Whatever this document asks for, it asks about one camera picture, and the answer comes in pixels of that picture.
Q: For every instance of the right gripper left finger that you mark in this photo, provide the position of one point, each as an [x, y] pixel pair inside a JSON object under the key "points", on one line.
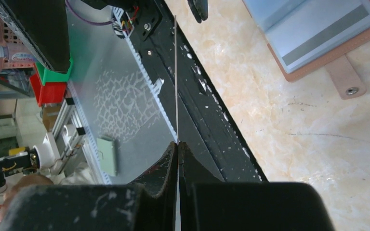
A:
{"points": [[145, 204]]}

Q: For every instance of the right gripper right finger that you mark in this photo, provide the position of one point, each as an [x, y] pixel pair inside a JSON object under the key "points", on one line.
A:
{"points": [[209, 204]]}

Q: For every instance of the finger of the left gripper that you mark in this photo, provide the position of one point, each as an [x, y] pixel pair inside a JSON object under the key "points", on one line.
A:
{"points": [[199, 9]]}

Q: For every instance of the pink leather card holder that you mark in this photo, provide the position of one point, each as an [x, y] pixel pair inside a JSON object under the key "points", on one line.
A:
{"points": [[344, 77]]}

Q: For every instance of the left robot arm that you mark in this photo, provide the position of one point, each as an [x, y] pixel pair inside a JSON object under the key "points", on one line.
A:
{"points": [[42, 26]]}

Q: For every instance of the pale green small box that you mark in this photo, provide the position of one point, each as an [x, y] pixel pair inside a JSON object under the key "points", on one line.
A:
{"points": [[107, 155]]}

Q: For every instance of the green and red box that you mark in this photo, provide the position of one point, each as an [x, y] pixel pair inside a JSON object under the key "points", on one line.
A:
{"points": [[49, 86]]}

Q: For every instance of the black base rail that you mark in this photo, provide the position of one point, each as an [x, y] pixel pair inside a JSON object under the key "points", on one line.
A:
{"points": [[205, 123]]}

